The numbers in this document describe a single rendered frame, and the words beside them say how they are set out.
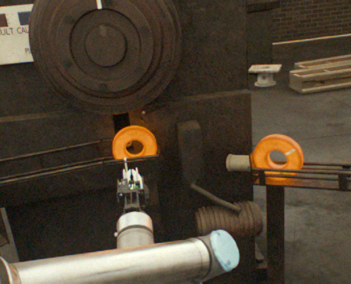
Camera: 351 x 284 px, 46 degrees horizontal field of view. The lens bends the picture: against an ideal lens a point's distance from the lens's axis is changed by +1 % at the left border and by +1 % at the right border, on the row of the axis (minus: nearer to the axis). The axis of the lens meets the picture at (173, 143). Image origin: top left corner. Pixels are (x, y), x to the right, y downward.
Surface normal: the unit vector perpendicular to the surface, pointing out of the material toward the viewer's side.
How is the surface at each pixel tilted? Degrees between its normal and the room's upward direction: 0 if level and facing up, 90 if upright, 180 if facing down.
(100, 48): 90
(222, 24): 90
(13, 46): 90
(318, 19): 90
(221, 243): 55
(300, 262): 0
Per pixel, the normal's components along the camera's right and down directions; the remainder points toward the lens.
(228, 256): 0.70, -0.48
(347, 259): -0.09, -0.92
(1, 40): 0.10, 0.36
